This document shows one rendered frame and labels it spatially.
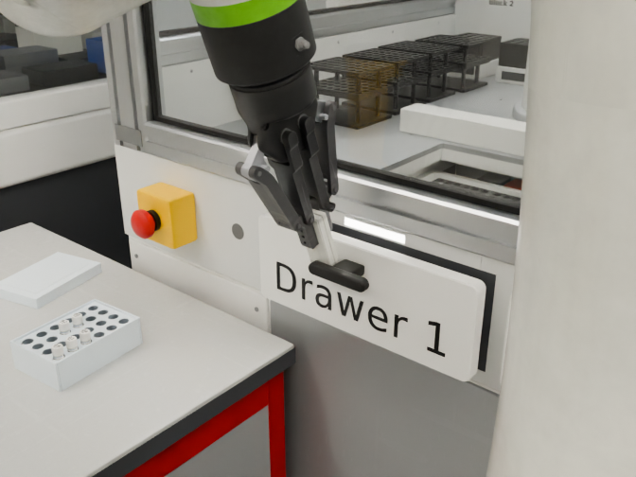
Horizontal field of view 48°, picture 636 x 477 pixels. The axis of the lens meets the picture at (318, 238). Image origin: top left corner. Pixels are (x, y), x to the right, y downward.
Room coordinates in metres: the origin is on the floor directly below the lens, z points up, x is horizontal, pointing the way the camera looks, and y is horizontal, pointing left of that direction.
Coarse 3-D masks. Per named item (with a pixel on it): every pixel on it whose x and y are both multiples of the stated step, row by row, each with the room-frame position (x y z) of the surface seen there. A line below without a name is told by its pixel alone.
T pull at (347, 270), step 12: (312, 264) 0.68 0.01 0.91; (324, 264) 0.68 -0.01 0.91; (336, 264) 0.68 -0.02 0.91; (348, 264) 0.68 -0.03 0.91; (360, 264) 0.68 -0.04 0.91; (324, 276) 0.67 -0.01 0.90; (336, 276) 0.66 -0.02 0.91; (348, 276) 0.65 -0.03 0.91; (360, 276) 0.65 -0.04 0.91; (348, 288) 0.65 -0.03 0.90; (360, 288) 0.64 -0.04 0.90
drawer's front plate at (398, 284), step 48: (288, 240) 0.75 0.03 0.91; (336, 240) 0.71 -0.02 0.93; (288, 288) 0.75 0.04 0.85; (336, 288) 0.70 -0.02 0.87; (384, 288) 0.66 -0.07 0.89; (432, 288) 0.63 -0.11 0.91; (480, 288) 0.60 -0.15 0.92; (384, 336) 0.66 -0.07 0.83; (432, 336) 0.62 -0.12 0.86; (480, 336) 0.61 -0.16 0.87
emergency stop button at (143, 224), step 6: (138, 210) 0.87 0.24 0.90; (144, 210) 0.87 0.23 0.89; (132, 216) 0.87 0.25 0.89; (138, 216) 0.87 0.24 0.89; (144, 216) 0.86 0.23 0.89; (150, 216) 0.87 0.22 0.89; (132, 222) 0.87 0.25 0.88; (138, 222) 0.86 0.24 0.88; (144, 222) 0.86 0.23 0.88; (150, 222) 0.86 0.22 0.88; (132, 228) 0.88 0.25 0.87; (138, 228) 0.86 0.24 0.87; (144, 228) 0.86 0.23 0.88; (150, 228) 0.86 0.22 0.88; (138, 234) 0.87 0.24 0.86; (144, 234) 0.86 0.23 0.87; (150, 234) 0.86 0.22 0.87
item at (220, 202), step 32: (128, 160) 0.99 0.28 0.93; (160, 160) 0.94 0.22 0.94; (128, 192) 1.00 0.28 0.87; (192, 192) 0.90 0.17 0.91; (224, 192) 0.86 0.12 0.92; (128, 224) 1.01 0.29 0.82; (224, 224) 0.87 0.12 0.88; (256, 224) 0.83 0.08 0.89; (192, 256) 0.91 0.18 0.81; (224, 256) 0.87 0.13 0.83; (256, 256) 0.83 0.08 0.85; (416, 256) 0.68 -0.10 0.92; (448, 256) 0.65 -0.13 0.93; (480, 256) 0.63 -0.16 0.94; (256, 288) 0.83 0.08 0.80; (512, 288) 0.61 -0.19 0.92; (480, 352) 0.62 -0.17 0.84
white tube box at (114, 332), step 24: (72, 312) 0.78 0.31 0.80; (96, 312) 0.78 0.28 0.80; (120, 312) 0.78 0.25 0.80; (24, 336) 0.72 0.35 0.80; (48, 336) 0.72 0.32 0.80; (96, 336) 0.73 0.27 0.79; (120, 336) 0.74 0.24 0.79; (24, 360) 0.69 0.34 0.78; (48, 360) 0.67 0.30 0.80; (72, 360) 0.68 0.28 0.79; (96, 360) 0.70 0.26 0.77; (48, 384) 0.67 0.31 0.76; (72, 384) 0.67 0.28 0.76
